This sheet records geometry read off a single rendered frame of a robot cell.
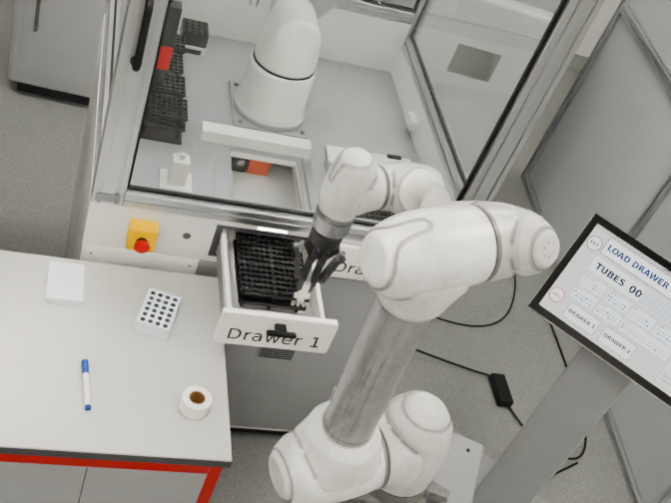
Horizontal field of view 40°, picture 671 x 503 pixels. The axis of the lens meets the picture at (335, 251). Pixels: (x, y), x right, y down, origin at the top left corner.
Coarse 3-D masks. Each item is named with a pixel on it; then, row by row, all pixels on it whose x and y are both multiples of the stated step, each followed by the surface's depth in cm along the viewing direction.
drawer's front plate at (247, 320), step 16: (224, 320) 221; (240, 320) 222; (256, 320) 223; (272, 320) 224; (288, 320) 225; (304, 320) 226; (320, 320) 227; (336, 320) 229; (224, 336) 225; (240, 336) 226; (304, 336) 230; (320, 336) 230; (320, 352) 235
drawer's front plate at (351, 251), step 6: (342, 246) 250; (348, 246) 251; (354, 246) 252; (348, 252) 252; (354, 252) 252; (330, 258) 252; (348, 258) 253; (354, 258) 254; (342, 264) 255; (348, 264) 255; (354, 264) 255; (342, 270) 256; (354, 270) 257; (360, 270) 257; (342, 276) 258; (348, 276) 258; (354, 276) 259; (360, 276) 259
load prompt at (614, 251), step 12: (612, 240) 249; (600, 252) 249; (612, 252) 249; (624, 252) 248; (624, 264) 247; (636, 264) 247; (648, 264) 246; (636, 276) 246; (648, 276) 246; (660, 276) 245; (660, 288) 245
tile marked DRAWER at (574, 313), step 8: (576, 304) 249; (568, 312) 249; (576, 312) 248; (584, 312) 248; (576, 320) 248; (584, 320) 248; (592, 320) 247; (600, 320) 247; (584, 328) 247; (592, 328) 247
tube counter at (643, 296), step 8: (632, 288) 246; (640, 288) 246; (632, 296) 246; (640, 296) 245; (648, 296) 245; (656, 296) 245; (640, 304) 245; (648, 304) 245; (656, 304) 244; (664, 304) 244; (656, 312) 244; (664, 312) 244; (664, 320) 243
